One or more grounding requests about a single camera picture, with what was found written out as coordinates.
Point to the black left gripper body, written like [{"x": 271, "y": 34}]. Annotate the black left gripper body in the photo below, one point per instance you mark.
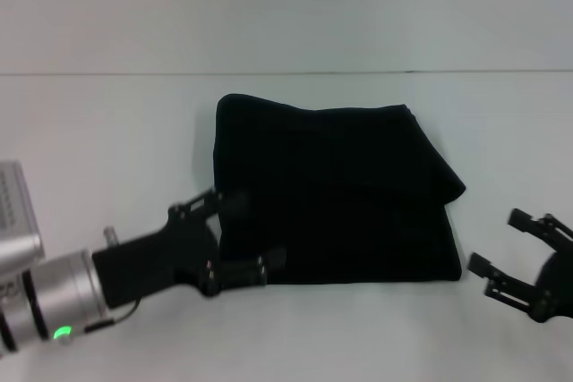
[{"x": 161, "y": 257}]

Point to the black shirt with FREE print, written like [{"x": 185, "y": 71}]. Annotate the black shirt with FREE print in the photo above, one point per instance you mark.
[{"x": 336, "y": 194}]

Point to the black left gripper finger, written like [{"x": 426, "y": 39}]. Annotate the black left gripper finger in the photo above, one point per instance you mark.
[
  {"x": 250, "y": 268},
  {"x": 219, "y": 203}
]

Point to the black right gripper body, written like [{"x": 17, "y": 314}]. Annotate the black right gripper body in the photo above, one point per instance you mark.
[{"x": 557, "y": 283}]

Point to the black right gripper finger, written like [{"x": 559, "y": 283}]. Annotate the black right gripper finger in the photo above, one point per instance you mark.
[
  {"x": 497, "y": 281},
  {"x": 537, "y": 223}
]

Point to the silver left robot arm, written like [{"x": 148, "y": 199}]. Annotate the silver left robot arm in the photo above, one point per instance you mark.
[{"x": 45, "y": 301}]

